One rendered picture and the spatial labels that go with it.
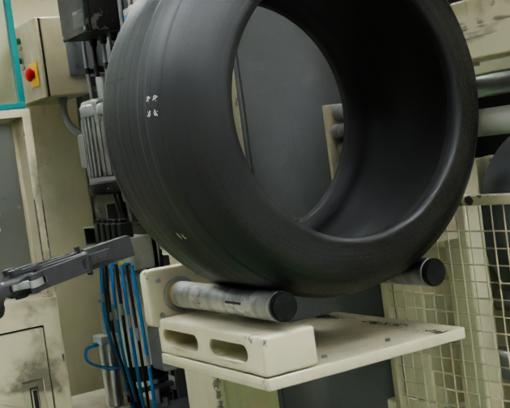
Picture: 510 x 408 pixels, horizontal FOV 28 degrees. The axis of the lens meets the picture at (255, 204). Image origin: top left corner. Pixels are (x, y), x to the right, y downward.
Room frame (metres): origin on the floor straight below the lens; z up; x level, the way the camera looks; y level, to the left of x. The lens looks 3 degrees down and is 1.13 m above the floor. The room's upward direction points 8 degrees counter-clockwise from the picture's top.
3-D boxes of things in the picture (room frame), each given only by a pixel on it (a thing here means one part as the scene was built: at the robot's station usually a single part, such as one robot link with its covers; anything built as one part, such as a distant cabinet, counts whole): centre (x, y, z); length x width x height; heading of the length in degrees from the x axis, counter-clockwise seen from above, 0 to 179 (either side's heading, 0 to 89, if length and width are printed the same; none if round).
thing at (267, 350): (1.59, 0.07, 0.84); 0.36 x 0.09 x 0.06; 30
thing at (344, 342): (1.66, -0.06, 0.80); 0.37 x 0.36 x 0.02; 120
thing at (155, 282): (1.82, 0.03, 0.90); 0.40 x 0.03 x 0.10; 120
